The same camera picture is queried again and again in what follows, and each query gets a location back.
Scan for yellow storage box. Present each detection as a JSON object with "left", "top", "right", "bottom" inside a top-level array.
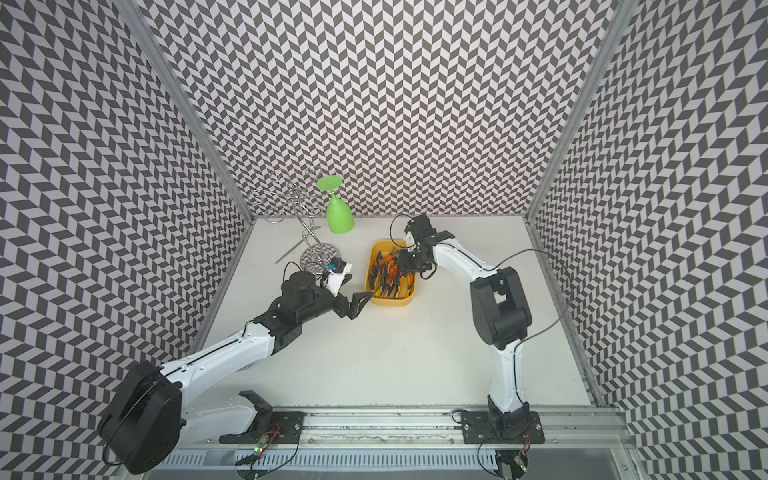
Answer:
[{"left": 365, "top": 240, "right": 417, "bottom": 307}]

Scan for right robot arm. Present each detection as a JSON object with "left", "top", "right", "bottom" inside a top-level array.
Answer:
[{"left": 399, "top": 239, "right": 532, "bottom": 430}]

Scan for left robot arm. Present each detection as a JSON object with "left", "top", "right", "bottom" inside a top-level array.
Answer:
[{"left": 97, "top": 271, "right": 373, "bottom": 475}]

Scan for yellow black pliers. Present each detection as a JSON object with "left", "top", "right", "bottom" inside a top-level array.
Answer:
[{"left": 382, "top": 273, "right": 415, "bottom": 299}]

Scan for green plastic wine glass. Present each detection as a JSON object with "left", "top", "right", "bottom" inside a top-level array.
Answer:
[{"left": 316, "top": 175, "right": 355, "bottom": 234}]

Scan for chrome glass holder stand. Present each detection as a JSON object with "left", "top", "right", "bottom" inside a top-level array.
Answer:
[{"left": 275, "top": 180, "right": 339, "bottom": 277}]

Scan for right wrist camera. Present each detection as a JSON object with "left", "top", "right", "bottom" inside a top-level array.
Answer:
[{"left": 405, "top": 214, "right": 437, "bottom": 248}]

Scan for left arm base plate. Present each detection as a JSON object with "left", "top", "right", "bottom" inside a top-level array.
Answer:
[{"left": 219, "top": 411, "right": 306, "bottom": 445}]

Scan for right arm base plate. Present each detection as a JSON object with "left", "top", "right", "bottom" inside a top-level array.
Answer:
[{"left": 452, "top": 409, "right": 545, "bottom": 445}]

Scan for aluminium front rail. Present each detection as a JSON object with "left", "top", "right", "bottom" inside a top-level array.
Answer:
[{"left": 140, "top": 406, "right": 631, "bottom": 450}]

